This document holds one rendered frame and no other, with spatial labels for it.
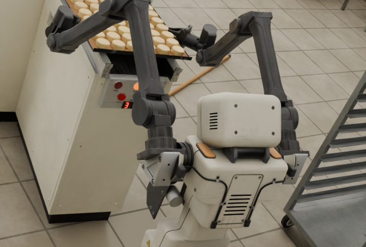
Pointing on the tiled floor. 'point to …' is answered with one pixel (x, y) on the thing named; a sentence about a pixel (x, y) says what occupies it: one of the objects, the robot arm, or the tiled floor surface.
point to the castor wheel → (286, 221)
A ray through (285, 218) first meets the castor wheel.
